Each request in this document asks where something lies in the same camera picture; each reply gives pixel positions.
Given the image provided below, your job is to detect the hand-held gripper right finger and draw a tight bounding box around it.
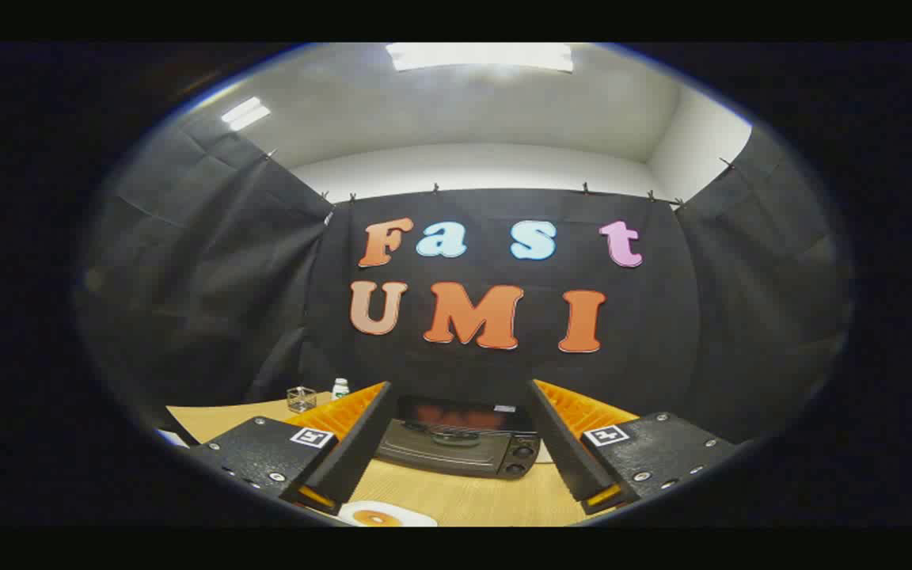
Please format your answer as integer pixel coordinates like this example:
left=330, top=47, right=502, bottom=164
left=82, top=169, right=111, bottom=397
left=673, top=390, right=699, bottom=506
left=526, top=379, right=738, bottom=515

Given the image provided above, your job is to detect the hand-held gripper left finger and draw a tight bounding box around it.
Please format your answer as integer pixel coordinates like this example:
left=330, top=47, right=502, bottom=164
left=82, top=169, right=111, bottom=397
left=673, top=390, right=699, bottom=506
left=187, top=382, right=397, bottom=517

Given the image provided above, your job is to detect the black toaster oven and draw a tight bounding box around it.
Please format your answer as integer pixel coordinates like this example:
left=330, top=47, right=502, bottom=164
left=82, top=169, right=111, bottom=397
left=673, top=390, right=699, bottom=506
left=373, top=394, right=542, bottom=481

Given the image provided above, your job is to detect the white plate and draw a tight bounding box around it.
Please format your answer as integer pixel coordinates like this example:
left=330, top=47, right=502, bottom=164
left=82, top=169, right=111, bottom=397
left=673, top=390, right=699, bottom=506
left=337, top=500, right=439, bottom=528

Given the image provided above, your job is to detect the small ceiling light panel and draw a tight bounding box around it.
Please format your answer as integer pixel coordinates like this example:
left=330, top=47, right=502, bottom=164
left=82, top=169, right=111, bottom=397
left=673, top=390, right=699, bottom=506
left=221, top=97, right=272, bottom=132

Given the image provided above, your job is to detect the large ceiling light panel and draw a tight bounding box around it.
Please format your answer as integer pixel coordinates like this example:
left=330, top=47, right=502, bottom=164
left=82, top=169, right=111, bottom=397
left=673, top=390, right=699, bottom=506
left=385, top=43, right=576, bottom=74

